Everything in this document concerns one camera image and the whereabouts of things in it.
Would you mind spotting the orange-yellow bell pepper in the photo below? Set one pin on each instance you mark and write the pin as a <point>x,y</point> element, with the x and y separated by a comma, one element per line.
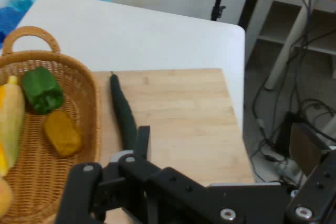
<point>63,134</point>

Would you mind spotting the white slanted furniture leg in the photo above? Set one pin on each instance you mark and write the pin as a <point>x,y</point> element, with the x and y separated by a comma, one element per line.
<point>288,43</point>

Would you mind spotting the bright yellow toy vegetable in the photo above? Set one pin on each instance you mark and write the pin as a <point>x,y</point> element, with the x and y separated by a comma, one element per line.
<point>2,161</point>

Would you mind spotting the dark blue foam piece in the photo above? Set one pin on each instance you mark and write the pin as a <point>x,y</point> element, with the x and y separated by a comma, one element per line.
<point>10,19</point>

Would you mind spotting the bamboo cutting board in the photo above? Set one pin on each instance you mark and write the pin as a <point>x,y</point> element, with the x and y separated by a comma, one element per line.
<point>183,116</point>

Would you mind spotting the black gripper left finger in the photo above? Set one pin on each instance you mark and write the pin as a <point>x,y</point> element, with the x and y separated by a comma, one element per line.
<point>86,195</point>

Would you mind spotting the peach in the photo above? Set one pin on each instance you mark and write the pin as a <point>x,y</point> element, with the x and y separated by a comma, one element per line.
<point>4,197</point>

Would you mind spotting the green bell pepper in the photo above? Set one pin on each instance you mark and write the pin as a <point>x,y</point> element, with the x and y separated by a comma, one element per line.
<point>42,90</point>

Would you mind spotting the long dark green cucumber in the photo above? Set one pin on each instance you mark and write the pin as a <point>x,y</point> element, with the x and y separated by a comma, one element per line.
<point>122,103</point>

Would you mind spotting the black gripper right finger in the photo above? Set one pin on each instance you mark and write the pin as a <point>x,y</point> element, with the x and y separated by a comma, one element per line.
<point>320,190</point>

